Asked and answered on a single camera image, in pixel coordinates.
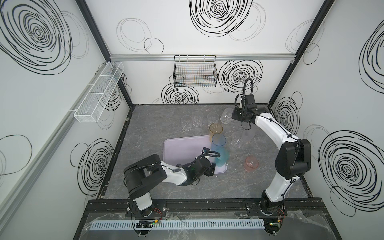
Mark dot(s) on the yellow plastic cup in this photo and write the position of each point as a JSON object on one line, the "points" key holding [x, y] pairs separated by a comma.
{"points": [[215, 128]]}

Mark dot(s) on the teal plastic cup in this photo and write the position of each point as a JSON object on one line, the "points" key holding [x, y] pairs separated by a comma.
{"points": [[223, 158]]}

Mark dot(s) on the white slotted cable duct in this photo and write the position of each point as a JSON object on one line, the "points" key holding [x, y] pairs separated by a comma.
{"points": [[212, 224]]}

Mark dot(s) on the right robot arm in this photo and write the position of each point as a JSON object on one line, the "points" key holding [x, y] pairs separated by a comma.
{"points": [[293, 159]]}

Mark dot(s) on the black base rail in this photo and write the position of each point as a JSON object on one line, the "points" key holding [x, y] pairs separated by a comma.
{"points": [[251, 207]]}

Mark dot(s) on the black wire basket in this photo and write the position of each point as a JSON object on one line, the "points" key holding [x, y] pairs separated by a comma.
{"points": [[195, 71]]}

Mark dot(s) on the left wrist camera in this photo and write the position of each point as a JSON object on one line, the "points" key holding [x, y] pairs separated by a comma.
{"points": [[206, 151]]}

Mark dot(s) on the white wire shelf basket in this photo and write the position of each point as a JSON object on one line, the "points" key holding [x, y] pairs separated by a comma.
{"points": [[101, 89]]}

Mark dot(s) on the clear glass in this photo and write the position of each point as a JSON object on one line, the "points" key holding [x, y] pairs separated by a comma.
{"points": [[187, 122], [226, 116], [213, 118], [197, 118], [237, 140]]}

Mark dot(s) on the pink plastic cup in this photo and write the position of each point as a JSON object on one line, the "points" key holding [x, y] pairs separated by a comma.
{"points": [[251, 164]]}

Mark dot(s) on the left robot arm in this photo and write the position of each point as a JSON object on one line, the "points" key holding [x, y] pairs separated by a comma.
{"points": [[141, 177]]}

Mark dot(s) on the blue plastic cup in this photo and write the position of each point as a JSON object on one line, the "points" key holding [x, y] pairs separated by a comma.
{"points": [[218, 141]]}

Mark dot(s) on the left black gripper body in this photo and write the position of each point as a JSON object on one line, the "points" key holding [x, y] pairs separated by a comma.
{"points": [[212, 168]]}

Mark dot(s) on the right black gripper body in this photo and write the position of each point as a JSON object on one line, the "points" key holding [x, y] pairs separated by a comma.
{"points": [[237, 114]]}

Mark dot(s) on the lilac plastic tray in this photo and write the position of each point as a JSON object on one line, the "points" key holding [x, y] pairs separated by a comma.
{"points": [[185, 150]]}

